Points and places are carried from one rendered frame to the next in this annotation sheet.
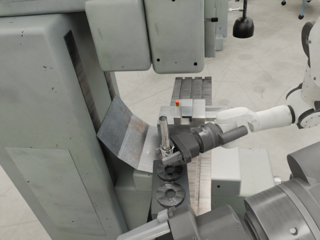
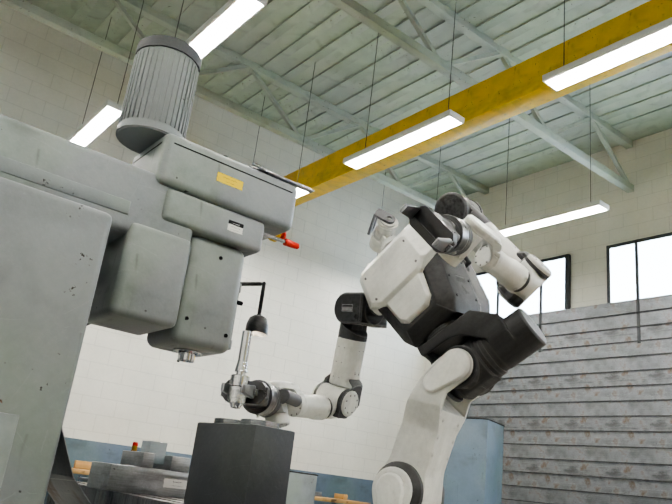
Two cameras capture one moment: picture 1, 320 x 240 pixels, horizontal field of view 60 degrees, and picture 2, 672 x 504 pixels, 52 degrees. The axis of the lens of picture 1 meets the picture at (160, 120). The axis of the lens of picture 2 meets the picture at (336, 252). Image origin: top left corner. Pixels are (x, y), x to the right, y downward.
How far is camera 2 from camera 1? 1.57 m
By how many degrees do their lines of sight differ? 74
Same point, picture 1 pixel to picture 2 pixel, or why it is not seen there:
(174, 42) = (209, 302)
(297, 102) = (331, 388)
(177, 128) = (142, 479)
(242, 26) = (261, 320)
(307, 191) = not seen: hidden behind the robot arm
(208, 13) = not seen: hidden behind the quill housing
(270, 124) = (315, 404)
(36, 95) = (36, 292)
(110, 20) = (155, 250)
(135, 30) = (178, 271)
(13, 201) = not seen: outside the picture
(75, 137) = (51, 387)
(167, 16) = (211, 272)
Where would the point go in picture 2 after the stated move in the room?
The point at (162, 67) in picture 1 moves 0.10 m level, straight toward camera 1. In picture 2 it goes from (187, 330) to (210, 328)
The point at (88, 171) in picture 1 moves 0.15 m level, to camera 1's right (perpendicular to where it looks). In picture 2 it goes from (26, 483) to (87, 488)
